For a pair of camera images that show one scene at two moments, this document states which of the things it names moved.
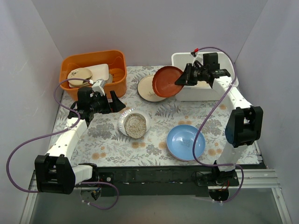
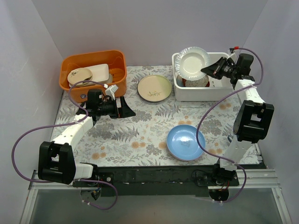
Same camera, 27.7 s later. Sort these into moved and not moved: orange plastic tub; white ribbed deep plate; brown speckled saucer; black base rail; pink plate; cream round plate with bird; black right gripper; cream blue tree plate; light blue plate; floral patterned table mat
Moved: black right gripper; white ribbed deep plate; cream blue tree plate; brown speckled saucer
Not moved: pink plate; cream round plate with bird; light blue plate; black base rail; orange plastic tub; floral patterned table mat
